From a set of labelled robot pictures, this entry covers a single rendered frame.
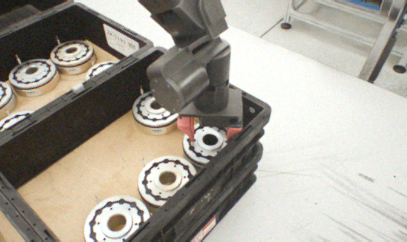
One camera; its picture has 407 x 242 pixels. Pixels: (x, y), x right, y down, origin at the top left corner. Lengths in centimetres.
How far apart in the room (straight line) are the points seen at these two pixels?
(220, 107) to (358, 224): 40
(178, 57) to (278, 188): 43
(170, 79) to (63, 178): 32
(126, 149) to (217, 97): 24
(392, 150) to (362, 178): 13
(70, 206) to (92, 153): 11
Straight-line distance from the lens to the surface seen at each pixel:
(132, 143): 68
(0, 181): 58
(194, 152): 61
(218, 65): 47
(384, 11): 123
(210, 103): 52
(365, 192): 83
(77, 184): 65
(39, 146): 66
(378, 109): 103
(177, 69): 44
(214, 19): 45
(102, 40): 91
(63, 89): 84
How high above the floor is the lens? 134
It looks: 47 degrees down
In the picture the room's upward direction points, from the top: straight up
